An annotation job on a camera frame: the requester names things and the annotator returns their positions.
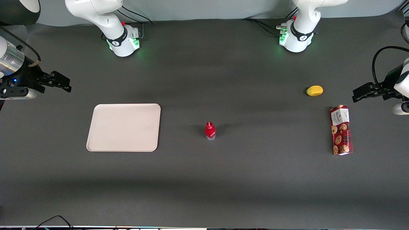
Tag black left arm base cables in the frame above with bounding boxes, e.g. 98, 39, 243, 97
241, 7, 299, 37

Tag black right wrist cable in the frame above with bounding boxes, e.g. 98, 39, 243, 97
0, 26, 42, 67

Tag black left wrist cable loop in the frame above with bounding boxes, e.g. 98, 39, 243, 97
372, 46, 409, 88

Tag beige plastic tray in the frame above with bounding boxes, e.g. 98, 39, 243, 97
86, 103, 161, 152

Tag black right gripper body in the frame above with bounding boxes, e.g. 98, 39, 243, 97
0, 64, 48, 99

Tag black table edge cable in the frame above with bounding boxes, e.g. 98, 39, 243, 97
35, 215, 74, 230

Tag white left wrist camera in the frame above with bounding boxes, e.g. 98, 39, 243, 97
393, 102, 409, 116

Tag red cookie box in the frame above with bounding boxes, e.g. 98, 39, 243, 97
329, 105, 354, 156

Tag black curved cable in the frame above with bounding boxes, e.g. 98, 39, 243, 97
401, 20, 409, 44

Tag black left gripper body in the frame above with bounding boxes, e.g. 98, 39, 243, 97
379, 63, 404, 100

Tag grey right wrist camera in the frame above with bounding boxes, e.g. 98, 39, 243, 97
0, 88, 38, 100

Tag red coke bottle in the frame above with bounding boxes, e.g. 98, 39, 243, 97
204, 121, 216, 141

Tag yellow lemon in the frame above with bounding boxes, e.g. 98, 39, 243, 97
306, 85, 324, 97

